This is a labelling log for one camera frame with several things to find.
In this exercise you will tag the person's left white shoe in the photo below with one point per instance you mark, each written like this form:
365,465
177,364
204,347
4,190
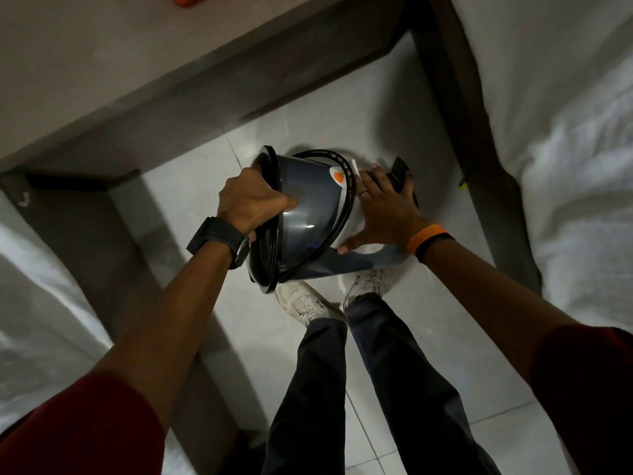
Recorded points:
304,304

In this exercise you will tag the dark trousers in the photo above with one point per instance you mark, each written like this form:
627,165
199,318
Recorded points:
415,400

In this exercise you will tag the white wet wipe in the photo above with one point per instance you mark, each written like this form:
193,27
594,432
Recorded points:
353,222

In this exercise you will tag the black trash bin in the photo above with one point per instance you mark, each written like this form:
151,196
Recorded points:
301,222

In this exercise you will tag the person's right forearm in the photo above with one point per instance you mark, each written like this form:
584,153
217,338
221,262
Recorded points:
494,301

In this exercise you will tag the person's left forearm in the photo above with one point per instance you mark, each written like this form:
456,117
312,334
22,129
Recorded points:
168,316

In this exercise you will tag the black wristwatch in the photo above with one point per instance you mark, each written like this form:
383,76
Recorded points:
220,239

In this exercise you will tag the person's left red sleeve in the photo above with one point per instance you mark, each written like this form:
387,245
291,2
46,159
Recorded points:
84,430

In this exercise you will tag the grey bedside table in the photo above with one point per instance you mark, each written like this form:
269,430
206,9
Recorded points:
123,69

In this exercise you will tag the person's red sleeve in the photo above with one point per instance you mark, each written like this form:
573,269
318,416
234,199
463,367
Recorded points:
588,400
84,430

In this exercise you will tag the person's right red sleeve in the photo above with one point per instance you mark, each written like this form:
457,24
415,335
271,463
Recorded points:
588,400

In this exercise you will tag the black wristband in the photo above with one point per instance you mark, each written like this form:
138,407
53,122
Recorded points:
435,246

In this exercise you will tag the person's right hand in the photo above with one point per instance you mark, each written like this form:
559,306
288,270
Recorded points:
390,217

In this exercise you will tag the person's left hand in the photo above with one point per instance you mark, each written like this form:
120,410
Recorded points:
249,200

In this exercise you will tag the orange wristband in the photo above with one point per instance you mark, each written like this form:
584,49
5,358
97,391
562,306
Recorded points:
425,237

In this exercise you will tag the white bed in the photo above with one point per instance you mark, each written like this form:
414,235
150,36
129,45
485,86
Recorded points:
44,316
568,143

